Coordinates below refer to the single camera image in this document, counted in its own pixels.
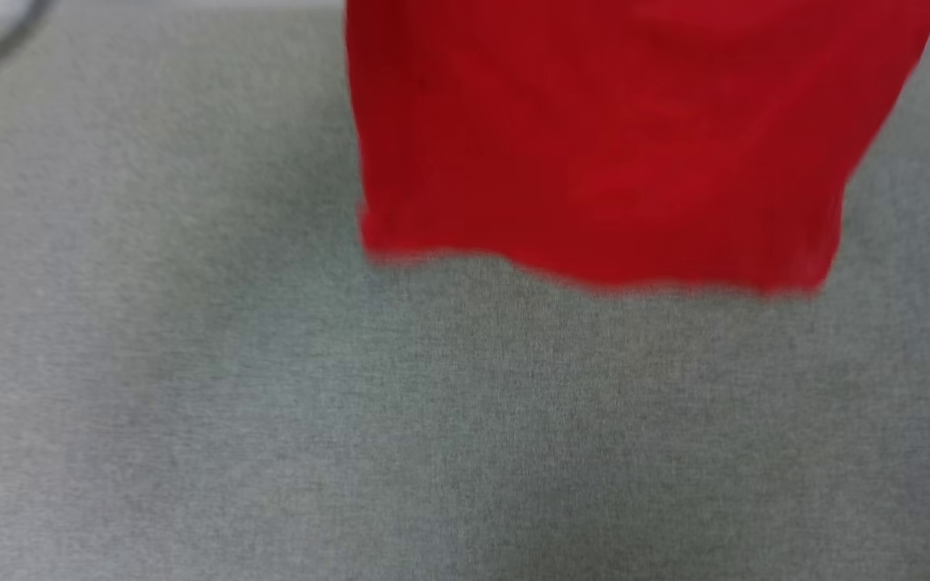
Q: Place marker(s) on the red sports garment white trim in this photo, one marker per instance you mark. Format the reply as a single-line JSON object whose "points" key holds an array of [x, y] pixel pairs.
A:
{"points": [[610, 137]]}

